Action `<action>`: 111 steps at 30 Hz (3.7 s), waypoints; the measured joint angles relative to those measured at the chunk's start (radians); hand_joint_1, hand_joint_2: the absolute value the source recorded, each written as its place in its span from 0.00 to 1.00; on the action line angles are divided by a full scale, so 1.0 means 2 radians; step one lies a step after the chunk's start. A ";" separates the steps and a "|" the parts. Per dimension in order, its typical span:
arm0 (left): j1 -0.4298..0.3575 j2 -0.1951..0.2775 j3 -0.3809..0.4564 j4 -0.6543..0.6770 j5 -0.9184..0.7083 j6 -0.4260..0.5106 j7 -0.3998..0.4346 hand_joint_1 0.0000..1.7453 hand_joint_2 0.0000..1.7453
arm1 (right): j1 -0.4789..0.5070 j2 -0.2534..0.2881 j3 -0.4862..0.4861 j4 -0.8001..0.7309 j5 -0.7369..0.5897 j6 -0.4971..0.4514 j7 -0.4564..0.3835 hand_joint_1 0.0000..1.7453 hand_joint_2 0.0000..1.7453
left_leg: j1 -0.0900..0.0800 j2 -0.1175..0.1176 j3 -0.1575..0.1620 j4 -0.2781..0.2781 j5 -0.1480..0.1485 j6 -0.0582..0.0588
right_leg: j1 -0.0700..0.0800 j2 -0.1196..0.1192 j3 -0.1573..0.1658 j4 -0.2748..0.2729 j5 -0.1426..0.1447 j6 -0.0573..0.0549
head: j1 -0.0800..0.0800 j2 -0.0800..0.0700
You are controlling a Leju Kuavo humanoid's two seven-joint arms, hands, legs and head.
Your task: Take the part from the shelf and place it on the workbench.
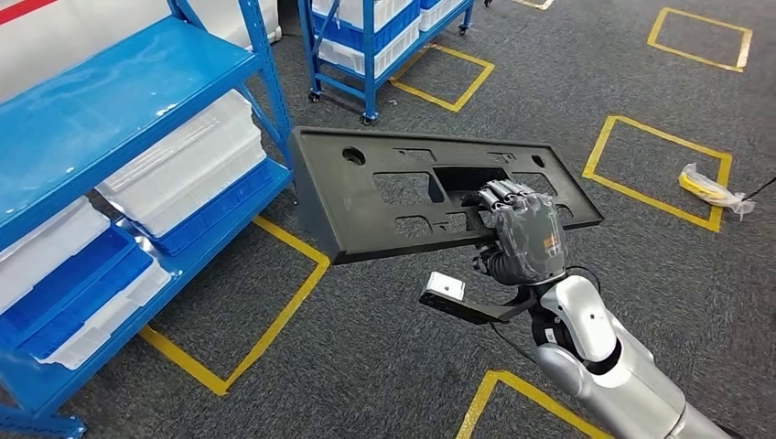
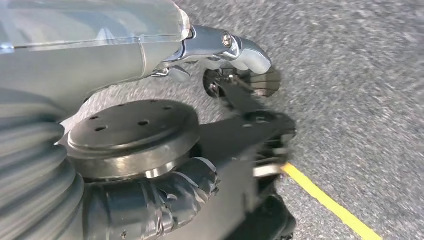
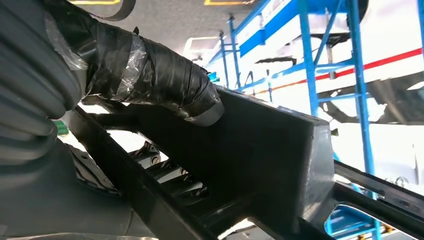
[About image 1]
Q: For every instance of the clear bag yellow contents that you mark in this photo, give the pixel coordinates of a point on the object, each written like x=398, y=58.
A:
x=709, y=189

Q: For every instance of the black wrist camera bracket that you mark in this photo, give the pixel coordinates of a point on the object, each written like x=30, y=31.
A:
x=473, y=312

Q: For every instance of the blue metal shelf rack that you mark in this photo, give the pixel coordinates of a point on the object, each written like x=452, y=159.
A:
x=91, y=109
x=370, y=79

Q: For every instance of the white car red stripe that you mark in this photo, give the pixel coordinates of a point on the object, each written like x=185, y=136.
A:
x=60, y=36

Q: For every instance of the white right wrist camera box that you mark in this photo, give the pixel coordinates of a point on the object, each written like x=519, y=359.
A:
x=445, y=286

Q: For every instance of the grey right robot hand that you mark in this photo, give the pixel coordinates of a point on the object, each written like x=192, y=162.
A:
x=533, y=242

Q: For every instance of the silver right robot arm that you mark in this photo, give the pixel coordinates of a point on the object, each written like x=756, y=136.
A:
x=624, y=388

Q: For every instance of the black plastic licence plate frame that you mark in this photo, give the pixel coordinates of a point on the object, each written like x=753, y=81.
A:
x=364, y=212

